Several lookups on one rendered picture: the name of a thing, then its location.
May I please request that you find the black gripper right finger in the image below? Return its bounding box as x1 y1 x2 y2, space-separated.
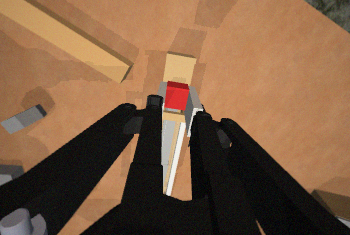
184 86 350 235

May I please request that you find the tan wooden bar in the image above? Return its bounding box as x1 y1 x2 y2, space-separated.
0 0 134 84

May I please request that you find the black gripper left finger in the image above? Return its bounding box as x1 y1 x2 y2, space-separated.
0 81 167 235

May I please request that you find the red cube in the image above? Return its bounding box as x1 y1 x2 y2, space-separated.
164 81 189 111

